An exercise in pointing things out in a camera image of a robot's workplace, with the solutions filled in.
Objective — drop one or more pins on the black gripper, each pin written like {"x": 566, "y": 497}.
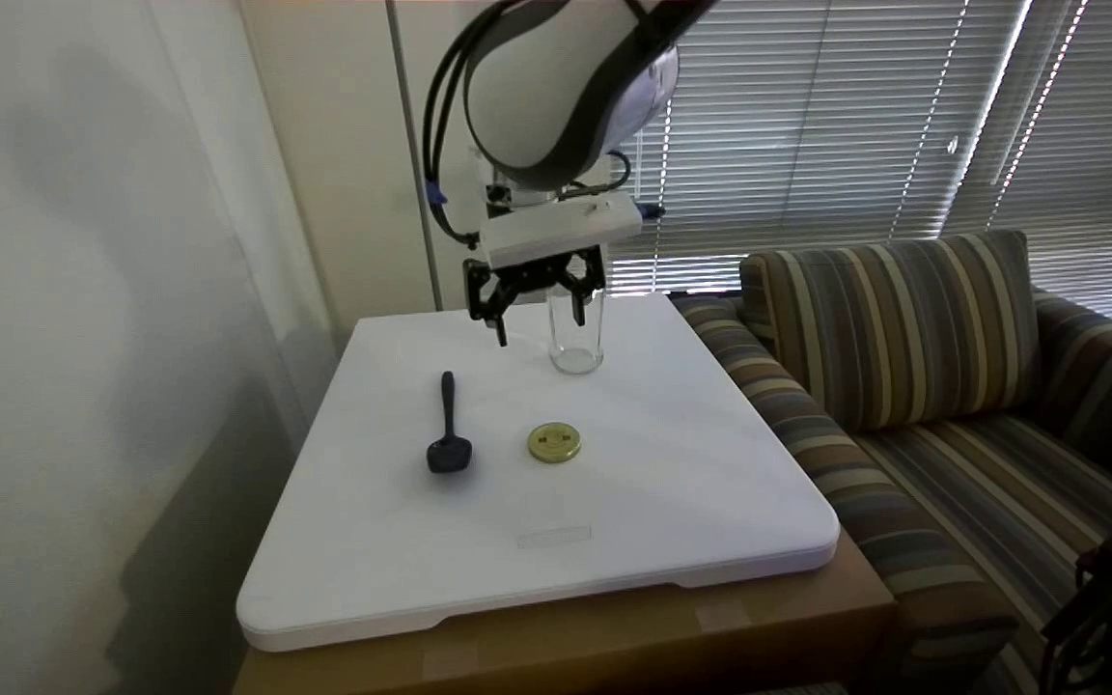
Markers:
{"x": 542, "y": 273}

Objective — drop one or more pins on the gold metal jar lid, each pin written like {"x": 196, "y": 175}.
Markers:
{"x": 552, "y": 440}

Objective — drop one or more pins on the clear glass jar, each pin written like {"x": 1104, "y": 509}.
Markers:
{"x": 578, "y": 337}

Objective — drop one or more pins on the black plastic spoon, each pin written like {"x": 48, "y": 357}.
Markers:
{"x": 451, "y": 444}

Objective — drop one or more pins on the white plastic board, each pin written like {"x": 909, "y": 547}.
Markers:
{"x": 542, "y": 515}

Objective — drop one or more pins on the brown cardboard box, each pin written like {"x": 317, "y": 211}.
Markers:
{"x": 606, "y": 641}

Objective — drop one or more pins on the striped sofa cushion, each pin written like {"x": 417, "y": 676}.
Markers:
{"x": 888, "y": 331}

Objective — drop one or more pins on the window blinds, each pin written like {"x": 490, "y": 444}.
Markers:
{"x": 888, "y": 116}

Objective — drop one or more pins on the striped fabric sofa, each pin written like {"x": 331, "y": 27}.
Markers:
{"x": 967, "y": 515}

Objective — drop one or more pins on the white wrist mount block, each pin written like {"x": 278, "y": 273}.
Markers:
{"x": 557, "y": 231}

